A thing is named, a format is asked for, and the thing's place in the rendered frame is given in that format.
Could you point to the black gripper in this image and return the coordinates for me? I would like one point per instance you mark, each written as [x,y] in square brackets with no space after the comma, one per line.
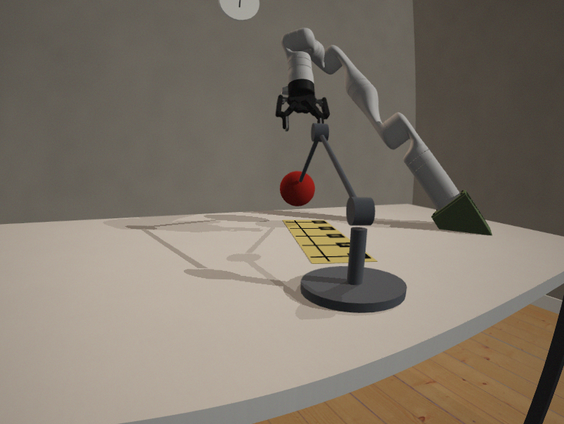
[301,98]

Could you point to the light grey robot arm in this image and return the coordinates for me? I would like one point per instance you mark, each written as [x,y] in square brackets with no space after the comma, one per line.
[300,49]

